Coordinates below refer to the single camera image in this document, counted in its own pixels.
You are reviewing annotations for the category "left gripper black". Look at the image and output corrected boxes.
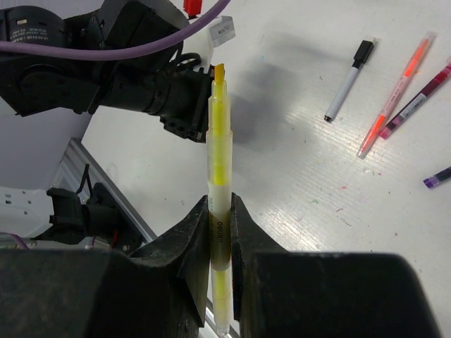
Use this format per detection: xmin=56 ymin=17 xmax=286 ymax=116
xmin=91 ymin=1 xmax=213 ymax=143

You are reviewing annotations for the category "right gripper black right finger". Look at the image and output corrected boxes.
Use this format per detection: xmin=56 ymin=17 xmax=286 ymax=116
xmin=231 ymin=195 xmax=440 ymax=337

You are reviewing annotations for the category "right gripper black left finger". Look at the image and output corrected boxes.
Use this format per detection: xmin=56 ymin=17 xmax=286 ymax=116
xmin=1 ymin=198 xmax=209 ymax=337

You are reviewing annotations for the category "yellow pen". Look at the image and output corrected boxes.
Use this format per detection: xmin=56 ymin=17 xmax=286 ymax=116
xmin=206 ymin=64 xmax=233 ymax=337

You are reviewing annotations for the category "white pen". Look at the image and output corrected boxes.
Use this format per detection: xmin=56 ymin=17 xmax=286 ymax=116
xmin=323 ymin=37 xmax=376 ymax=123

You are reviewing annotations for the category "purple pen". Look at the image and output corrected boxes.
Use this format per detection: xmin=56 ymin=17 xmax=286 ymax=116
xmin=423 ymin=167 xmax=451 ymax=189

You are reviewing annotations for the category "red pen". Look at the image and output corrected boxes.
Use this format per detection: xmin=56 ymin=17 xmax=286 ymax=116
xmin=380 ymin=60 xmax=450 ymax=139

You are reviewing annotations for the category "orange pen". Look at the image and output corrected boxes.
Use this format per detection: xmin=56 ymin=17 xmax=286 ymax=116
xmin=357 ymin=32 xmax=436 ymax=159

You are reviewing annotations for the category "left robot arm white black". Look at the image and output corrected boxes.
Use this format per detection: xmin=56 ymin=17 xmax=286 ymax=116
xmin=1 ymin=1 xmax=214 ymax=143

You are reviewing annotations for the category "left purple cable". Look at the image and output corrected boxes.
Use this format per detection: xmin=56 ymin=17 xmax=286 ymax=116
xmin=0 ymin=0 xmax=233 ymax=61

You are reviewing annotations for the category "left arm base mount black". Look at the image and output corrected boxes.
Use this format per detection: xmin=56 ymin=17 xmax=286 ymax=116
xmin=0 ymin=182 xmax=145 ymax=251

